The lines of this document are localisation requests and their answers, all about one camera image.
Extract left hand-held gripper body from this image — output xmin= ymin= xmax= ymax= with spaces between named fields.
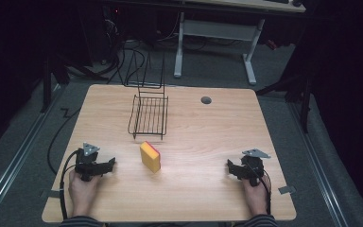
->
xmin=74 ymin=142 xmax=109 ymax=183

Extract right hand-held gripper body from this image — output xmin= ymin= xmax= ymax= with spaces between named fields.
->
xmin=235 ymin=148 xmax=271 ymax=187

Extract yellow and red sponge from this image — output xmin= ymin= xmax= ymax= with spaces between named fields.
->
xmin=139 ymin=141 xmax=162 ymax=174

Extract black wire rack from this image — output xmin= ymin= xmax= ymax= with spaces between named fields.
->
xmin=123 ymin=47 xmax=169 ymax=141

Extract person's left hand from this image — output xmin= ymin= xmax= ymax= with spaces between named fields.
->
xmin=68 ymin=169 xmax=103 ymax=218

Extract person's right hand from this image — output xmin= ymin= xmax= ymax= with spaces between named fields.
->
xmin=241 ymin=175 xmax=272 ymax=217

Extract grey tape strip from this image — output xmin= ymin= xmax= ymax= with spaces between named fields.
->
xmin=278 ymin=185 xmax=297 ymax=195
xmin=39 ymin=188 xmax=64 ymax=200

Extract person's right striped sleeve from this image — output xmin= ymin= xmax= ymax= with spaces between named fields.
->
xmin=233 ymin=214 xmax=279 ymax=227

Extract person's striped sleeve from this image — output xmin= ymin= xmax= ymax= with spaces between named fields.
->
xmin=59 ymin=215 xmax=103 ymax=227
xmin=233 ymin=214 xmax=279 ymax=227

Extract person's left striped sleeve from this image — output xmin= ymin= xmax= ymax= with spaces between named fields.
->
xmin=59 ymin=215 xmax=103 ymax=227

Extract black stand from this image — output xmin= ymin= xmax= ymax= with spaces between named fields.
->
xmin=255 ymin=56 xmax=316 ymax=134
xmin=39 ymin=50 xmax=108 ymax=114

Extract white-legged desk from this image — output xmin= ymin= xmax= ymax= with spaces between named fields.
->
xmin=173 ymin=0 xmax=307 ymax=86

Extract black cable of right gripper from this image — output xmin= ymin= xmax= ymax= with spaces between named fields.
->
xmin=245 ymin=164 xmax=272 ymax=216

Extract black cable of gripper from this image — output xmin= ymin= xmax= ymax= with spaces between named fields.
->
xmin=46 ymin=107 xmax=82 ymax=220
xmin=245 ymin=164 xmax=272 ymax=216

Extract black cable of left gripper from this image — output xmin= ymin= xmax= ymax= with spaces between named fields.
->
xmin=46 ymin=107 xmax=82 ymax=220

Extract metal floor rail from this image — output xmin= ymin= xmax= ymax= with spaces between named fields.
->
xmin=0 ymin=84 xmax=64 ymax=221
xmin=286 ymin=102 xmax=351 ymax=227

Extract black floor cables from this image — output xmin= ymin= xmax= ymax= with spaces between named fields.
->
xmin=60 ymin=18 xmax=183 ymax=86

